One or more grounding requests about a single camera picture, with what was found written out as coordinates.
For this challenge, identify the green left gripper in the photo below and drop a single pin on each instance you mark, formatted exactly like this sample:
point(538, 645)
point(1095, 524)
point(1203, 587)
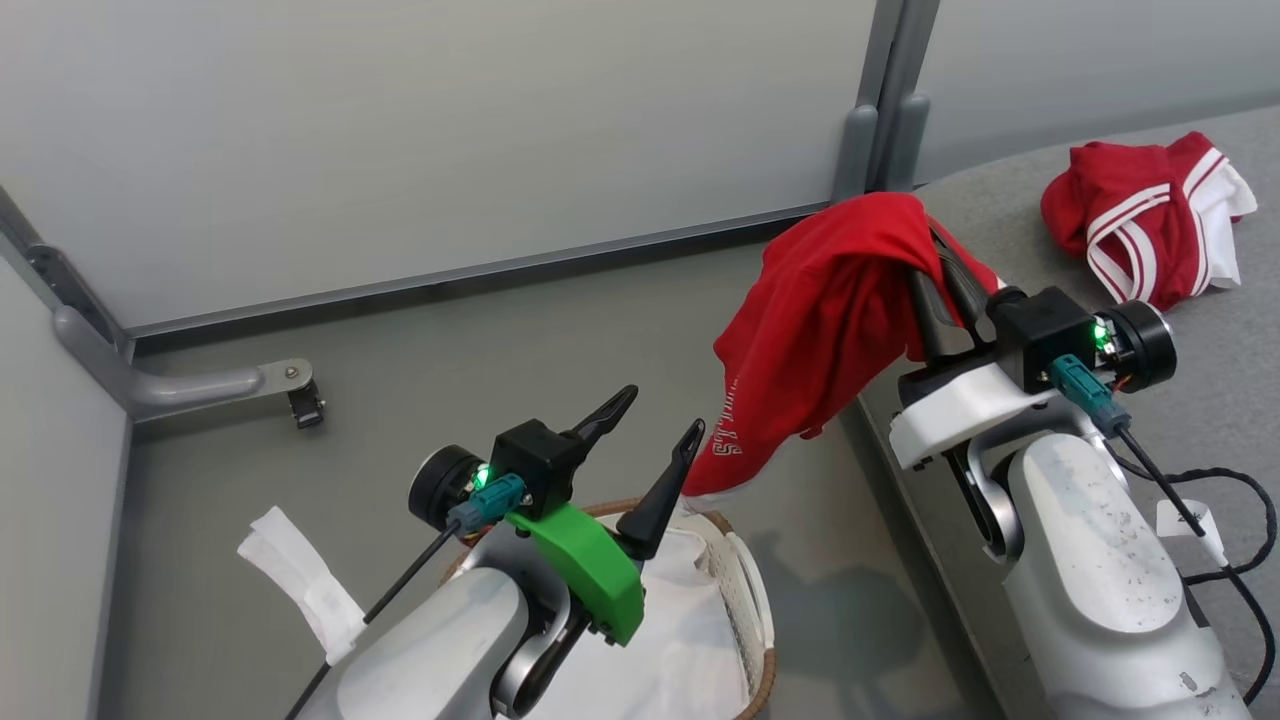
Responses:
point(600, 580)

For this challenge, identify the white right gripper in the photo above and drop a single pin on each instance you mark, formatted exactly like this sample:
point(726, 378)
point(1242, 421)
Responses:
point(960, 410)

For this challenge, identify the red t-shirt white lettering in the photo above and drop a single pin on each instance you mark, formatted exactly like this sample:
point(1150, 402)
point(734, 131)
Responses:
point(820, 320)

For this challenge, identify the red shorts with white stripes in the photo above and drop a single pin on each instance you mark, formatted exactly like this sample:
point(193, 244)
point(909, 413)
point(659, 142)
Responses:
point(1120, 200)

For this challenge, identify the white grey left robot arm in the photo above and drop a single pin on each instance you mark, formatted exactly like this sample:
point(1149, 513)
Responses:
point(430, 650)

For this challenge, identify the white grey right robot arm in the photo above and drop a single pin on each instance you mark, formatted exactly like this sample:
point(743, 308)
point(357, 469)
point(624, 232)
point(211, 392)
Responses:
point(1090, 580)

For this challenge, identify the grey fabric sofa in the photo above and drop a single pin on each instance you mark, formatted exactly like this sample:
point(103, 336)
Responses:
point(1230, 400)

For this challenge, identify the grey partition foot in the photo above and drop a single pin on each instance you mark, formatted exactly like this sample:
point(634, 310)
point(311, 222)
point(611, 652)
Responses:
point(905, 140)
point(180, 385)
point(856, 150)

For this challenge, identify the white laundry basket brown rim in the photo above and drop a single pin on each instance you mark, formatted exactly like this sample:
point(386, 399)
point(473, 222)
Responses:
point(748, 590)

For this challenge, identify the white cloth in basket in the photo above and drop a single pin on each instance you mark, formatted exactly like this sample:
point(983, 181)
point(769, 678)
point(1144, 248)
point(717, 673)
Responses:
point(680, 650)

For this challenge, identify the black caster wheel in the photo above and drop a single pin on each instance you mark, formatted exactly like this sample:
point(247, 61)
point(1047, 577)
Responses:
point(306, 405)

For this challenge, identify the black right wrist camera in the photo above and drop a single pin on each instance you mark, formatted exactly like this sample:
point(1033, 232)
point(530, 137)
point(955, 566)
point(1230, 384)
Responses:
point(1040, 330)

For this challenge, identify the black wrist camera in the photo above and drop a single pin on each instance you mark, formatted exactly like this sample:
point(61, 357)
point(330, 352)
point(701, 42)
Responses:
point(535, 455)
point(1040, 330)

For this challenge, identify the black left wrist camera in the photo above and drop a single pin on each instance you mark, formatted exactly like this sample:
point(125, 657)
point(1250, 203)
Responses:
point(535, 455)

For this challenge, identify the grey partition bottom rail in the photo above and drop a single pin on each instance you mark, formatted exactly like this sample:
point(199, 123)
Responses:
point(450, 275)

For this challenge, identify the grey partition post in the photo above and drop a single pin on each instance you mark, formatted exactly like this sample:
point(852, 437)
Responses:
point(20, 235)
point(895, 45)

